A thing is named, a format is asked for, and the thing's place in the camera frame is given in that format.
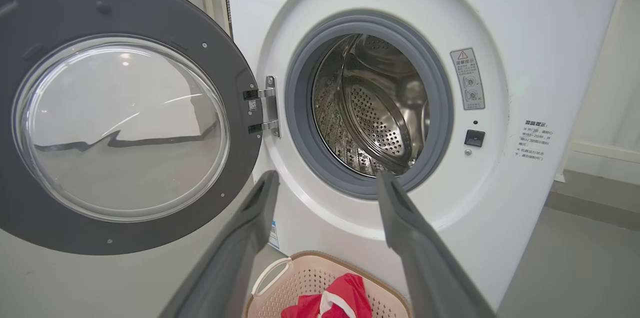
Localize steel washing machine drum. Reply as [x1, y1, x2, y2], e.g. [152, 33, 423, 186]
[312, 33, 431, 177]

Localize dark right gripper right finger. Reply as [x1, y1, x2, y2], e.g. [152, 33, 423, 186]
[376, 171, 497, 318]

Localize round black washing machine door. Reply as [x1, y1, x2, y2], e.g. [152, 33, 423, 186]
[0, 0, 264, 256]

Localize white metal frame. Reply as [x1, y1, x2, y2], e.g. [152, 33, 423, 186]
[200, 0, 233, 36]

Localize red garment with white trim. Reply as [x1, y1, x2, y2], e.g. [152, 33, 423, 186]
[280, 273, 373, 318]

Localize cream laundry basket brown rim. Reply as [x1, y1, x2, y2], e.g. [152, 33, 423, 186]
[244, 251, 413, 318]

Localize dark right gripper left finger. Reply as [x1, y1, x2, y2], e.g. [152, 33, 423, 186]
[159, 170, 281, 318]

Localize metal door hinge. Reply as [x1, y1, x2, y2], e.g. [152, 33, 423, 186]
[243, 76, 282, 138]

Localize grey rubber door gasket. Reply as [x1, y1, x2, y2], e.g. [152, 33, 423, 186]
[285, 13, 455, 200]

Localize grey warning sticker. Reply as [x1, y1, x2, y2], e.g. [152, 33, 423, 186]
[449, 47, 486, 111]

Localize white front-load washing machine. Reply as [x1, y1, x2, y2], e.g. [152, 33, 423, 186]
[227, 0, 632, 309]

